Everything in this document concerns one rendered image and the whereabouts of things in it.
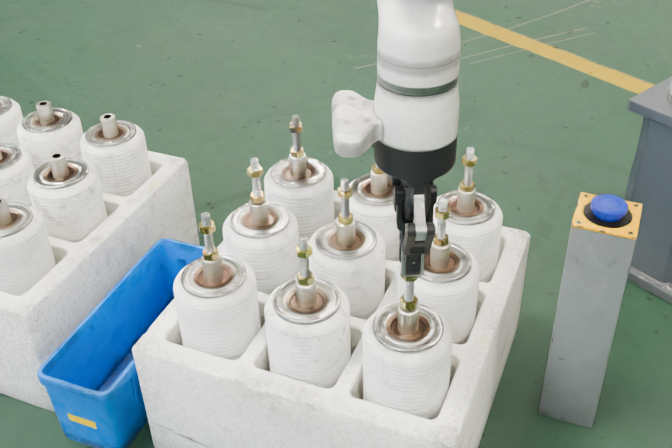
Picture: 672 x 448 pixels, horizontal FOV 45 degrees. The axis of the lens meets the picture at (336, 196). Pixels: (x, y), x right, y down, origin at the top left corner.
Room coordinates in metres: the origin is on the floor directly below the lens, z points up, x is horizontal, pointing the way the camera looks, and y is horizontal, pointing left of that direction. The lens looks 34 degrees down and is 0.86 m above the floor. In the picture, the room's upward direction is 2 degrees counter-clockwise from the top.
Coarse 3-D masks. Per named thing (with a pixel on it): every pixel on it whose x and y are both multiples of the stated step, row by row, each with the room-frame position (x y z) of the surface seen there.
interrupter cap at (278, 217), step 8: (240, 208) 0.86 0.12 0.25; (248, 208) 0.86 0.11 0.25; (272, 208) 0.86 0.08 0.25; (280, 208) 0.86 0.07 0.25; (232, 216) 0.84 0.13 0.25; (240, 216) 0.84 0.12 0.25; (248, 216) 0.85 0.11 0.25; (272, 216) 0.85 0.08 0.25; (280, 216) 0.84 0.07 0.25; (288, 216) 0.84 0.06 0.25; (232, 224) 0.83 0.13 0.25; (240, 224) 0.83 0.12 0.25; (248, 224) 0.83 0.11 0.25; (272, 224) 0.83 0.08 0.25; (280, 224) 0.83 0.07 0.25; (240, 232) 0.81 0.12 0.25; (248, 232) 0.81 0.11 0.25; (256, 232) 0.81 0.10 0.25; (264, 232) 0.81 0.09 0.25; (272, 232) 0.81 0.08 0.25
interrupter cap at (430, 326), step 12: (384, 312) 0.66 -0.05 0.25; (396, 312) 0.66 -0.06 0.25; (420, 312) 0.66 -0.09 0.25; (432, 312) 0.66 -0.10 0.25; (372, 324) 0.64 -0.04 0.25; (384, 324) 0.64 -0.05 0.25; (396, 324) 0.64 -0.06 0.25; (420, 324) 0.64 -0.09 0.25; (432, 324) 0.64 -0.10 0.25; (384, 336) 0.62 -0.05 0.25; (396, 336) 0.62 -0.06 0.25; (408, 336) 0.62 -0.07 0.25; (420, 336) 0.62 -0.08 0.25; (432, 336) 0.62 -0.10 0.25; (396, 348) 0.60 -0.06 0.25; (408, 348) 0.60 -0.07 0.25; (420, 348) 0.60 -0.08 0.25
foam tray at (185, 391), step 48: (336, 192) 1.00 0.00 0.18; (528, 240) 0.88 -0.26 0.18; (480, 288) 0.78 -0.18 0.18; (144, 336) 0.71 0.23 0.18; (480, 336) 0.69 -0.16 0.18; (144, 384) 0.69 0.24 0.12; (192, 384) 0.66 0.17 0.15; (240, 384) 0.63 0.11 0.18; (288, 384) 0.63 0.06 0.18; (336, 384) 0.63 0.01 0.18; (480, 384) 0.64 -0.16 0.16; (192, 432) 0.66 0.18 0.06; (240, 432) 0.64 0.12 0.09; (288, 432) 0.61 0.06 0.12; (336, 432) 0.59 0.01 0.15; (384, 432) 0.57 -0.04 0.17; (432, 432) 0.56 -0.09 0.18; (480, 432) 0.68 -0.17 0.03
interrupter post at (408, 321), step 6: (402, 312) 0.63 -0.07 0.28; (408, 312) 0.63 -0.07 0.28; (414, 312) 0.63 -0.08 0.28; (402, 318) 0.63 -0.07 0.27; (408, 318) 0.63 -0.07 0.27; (414, 318) 0.63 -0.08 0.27; (402, 324) 0.63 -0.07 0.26; (408, 324) 0.63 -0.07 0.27; (414, 324) 0.63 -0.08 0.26; (402, 330) 0.63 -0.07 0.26; (408, 330) 0.63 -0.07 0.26; (414, 330) 0.63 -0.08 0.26
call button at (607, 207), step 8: (592, 200) 0.75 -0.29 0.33; (600, 200) 0.75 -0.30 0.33; (608, 200) 0.75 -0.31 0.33; (616, 200) 0.75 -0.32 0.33; (624, 200) 0.75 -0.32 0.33; (592, 208) 0.74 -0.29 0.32; (600, 208) 0.74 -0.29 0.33; (608, 208) 0.74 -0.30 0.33; (616, 208) 0.74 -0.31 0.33; (624, 208) 0.73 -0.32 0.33; (600, 216) 0.73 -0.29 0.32; (608, 216) 0.73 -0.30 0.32; (616, 216) 0.73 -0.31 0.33
